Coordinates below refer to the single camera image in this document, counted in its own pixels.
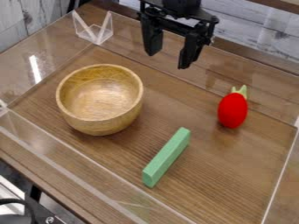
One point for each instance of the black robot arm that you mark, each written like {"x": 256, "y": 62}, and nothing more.
{"x": 182, "y": 17}

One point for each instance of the clear acrylic tray wall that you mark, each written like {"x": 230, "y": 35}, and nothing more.
{"x": 96, "y": 194}

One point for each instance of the green rectangular block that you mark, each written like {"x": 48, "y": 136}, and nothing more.
{"x": 166, "y": 157}

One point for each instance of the wooden bowl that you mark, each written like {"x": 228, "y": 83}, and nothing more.
{"x": 100, "y": 98}

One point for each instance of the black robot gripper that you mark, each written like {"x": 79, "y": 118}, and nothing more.
{"x": 163, "y": 14}

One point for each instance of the black table leg clamp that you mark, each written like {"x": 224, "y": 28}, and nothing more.
{"x": 43, "y": 215}

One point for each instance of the clear acrylic corner bracket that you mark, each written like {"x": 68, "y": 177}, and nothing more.
{"x": 93, "y": 33}

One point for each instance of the red toy fruit green stem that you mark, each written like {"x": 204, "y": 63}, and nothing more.
{"x": 232, "y": 109}

